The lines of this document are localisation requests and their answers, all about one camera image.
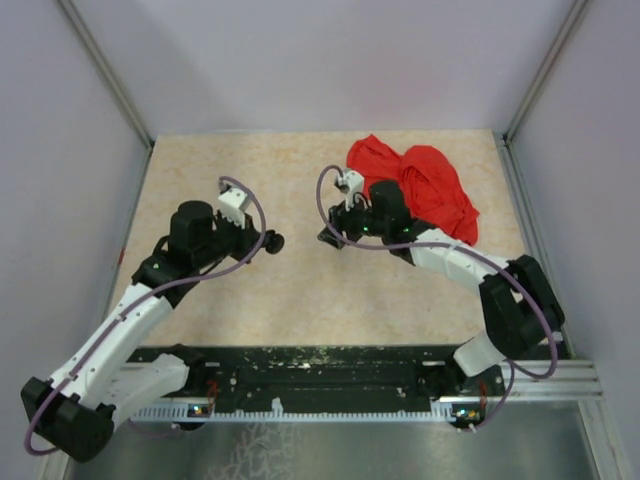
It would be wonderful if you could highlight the black round charging case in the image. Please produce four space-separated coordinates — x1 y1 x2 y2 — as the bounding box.
263 230 285 255

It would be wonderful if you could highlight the purple cable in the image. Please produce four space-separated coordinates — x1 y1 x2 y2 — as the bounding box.
23 174 267 457
315 164 560 434

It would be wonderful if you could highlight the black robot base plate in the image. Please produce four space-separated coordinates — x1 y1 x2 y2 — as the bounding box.
129 342 504 414

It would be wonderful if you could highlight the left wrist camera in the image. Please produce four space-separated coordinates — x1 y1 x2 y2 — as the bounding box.
218 183 251 229

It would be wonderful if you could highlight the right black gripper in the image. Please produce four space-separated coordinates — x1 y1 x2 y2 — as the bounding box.
319 191 390 250

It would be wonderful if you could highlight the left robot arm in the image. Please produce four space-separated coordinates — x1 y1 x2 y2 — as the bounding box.
20 200 284 463

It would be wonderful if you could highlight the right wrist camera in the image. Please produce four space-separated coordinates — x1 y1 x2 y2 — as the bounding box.
334 169 365 210

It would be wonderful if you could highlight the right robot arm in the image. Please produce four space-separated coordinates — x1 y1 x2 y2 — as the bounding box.
318 170 565 396

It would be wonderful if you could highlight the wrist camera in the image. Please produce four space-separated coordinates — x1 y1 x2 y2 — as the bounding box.
334 169 365 210
218 183 251 229

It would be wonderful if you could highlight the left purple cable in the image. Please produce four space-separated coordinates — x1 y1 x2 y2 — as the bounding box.
23 174 267 457

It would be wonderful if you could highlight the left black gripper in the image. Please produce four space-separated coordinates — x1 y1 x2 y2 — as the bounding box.
194 209 269 269

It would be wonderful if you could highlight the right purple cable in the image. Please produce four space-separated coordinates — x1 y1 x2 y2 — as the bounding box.
315 164 560 434

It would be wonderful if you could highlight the red crumpled cloth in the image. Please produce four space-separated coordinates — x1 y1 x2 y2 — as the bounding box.
346 135 479 246

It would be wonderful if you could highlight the white slotted cable duct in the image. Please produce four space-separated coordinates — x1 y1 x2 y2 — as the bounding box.
132 398 480 424

